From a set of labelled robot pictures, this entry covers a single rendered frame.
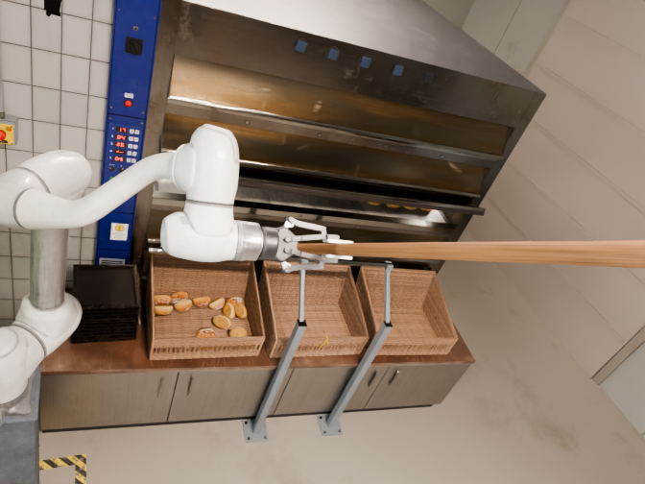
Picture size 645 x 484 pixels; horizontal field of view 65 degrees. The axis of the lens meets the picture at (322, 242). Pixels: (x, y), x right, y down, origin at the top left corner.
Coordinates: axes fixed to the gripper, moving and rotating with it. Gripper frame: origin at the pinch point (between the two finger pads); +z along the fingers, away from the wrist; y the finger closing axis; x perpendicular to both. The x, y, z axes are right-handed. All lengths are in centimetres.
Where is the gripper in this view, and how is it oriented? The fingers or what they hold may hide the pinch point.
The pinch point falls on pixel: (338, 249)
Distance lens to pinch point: 123.6
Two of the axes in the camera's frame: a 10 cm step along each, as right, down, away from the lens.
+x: 4.1, 0.0, -9.1
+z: 9.1, 0.8, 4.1
